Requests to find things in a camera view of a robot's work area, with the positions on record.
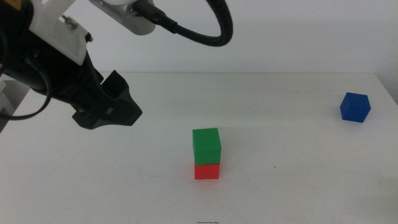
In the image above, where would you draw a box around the green cube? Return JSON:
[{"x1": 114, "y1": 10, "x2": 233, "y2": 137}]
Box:
[{"x1": 192, "y1": 128, "x2": 222, "y2": 166}]

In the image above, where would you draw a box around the red cube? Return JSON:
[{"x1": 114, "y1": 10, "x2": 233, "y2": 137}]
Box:
[{"x1": 193, "y1": 162, "x2": 221, "y2": 180}]

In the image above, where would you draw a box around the blue cube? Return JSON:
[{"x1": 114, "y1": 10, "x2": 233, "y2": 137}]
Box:
[{"x1": 340, "y1": 91, "x2": 372, "y2": 124}]

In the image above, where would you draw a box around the white furniture piece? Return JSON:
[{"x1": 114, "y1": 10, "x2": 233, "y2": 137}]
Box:
[{"x1": 0, "y1": 79, "x2": 15, "y2": 116}]

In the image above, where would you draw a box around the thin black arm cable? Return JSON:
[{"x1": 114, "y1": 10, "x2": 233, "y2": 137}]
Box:
[{"x1": 0, "y1": 55, "x2": 52, "y2": 121}]

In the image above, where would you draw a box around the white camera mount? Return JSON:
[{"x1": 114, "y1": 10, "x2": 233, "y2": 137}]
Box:
[{"x1": 29, "y1": 0, "x2": 93, "y2": 67}]

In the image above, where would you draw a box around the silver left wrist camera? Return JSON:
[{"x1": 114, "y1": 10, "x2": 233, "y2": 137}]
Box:
[{"x1": 88, "y1": 0, "x2": 156, "y2": 36}]

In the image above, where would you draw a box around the thick black braided camera cable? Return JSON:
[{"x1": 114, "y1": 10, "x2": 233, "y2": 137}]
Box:
[{"x1": 133, "y1": 0, "x2": 234, "y2": 48}]

